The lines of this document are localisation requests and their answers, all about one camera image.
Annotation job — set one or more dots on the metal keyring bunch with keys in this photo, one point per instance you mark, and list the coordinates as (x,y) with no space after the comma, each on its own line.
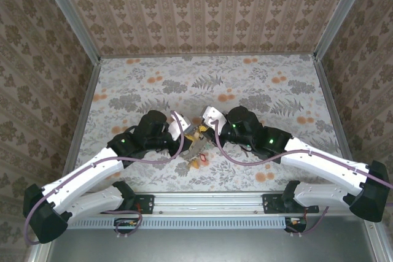
(203,159)

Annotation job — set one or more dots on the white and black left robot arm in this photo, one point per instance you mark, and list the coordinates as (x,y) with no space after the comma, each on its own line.
(86,173)

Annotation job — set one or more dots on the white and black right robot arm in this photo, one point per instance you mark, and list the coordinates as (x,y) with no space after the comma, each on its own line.
(322,164)

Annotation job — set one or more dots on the floral patterned table cover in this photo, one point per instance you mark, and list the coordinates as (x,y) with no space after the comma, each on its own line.
(245,75)

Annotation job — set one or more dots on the grey metal front panel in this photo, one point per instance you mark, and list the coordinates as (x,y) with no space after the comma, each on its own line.
(215,246)

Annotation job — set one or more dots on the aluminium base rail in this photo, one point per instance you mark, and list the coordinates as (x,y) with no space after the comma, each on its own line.
(202,203)

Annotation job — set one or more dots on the aluminium back frame rail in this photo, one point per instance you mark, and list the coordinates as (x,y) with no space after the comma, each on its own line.
(208,56)

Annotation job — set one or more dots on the aluminium side frame rail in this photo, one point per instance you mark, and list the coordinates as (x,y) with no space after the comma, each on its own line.
(85,96)
(336,105)

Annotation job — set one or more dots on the aluminium frame post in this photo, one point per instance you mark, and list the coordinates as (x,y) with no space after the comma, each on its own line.
(341,13)
(73,16)

